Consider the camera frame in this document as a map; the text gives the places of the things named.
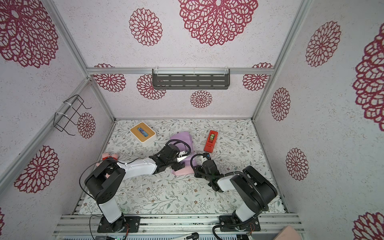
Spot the pink wrapping paper sheet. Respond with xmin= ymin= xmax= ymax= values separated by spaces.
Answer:
xmin=168 ymin=131 xmax=199 ymax=177

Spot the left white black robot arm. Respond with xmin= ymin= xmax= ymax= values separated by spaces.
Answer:
xmin=84 ymin=140 xmax=192 ymax=225

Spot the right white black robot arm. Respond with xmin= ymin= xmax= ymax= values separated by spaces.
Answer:
xmin=192 ymin=160 xmax=278 ymax=224

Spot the white box with wooden lid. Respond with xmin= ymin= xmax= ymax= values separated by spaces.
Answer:
xmin=130 ymin=122 xmax=157 ymax=147

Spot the red tape dispenser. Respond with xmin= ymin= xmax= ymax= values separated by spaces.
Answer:
xmin=204 ymin=131 xmax=219 ymax=153

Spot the blue item on wooden lid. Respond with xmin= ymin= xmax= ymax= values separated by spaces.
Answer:
xmin=137 ymin=128 xmax=149 ymax=138

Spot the pink plush toy red dress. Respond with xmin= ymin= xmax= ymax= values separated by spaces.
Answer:
xmin=96 ymin=153 xmax=119 ymax=167

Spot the pink object bottom right corner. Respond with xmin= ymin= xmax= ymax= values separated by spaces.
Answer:
xmin=274 ymin=226 xmax=302 ymax=240

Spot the black knob handle front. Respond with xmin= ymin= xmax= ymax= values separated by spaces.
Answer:
xmin=171 ymin=232 xmax=199 ymax=240

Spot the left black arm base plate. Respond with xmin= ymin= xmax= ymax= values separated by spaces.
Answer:
xmin=97 ymin=216 xmax=141 ymax=233

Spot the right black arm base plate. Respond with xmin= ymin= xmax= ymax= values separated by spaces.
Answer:
xmin=219 ymin=215 xmax=261 ymax=232

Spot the grey slotted wall shelf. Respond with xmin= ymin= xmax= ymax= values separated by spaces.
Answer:
xmin=152 ymin=69 xmax=231 ymax=90

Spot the black wire wall rack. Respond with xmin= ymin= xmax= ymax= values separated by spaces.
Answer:
xmin=53 ymin=95 xmax=91 ymax=136

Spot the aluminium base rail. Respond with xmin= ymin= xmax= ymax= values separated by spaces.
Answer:
xmin=52 ymin=214 xmax=308 ymax=240

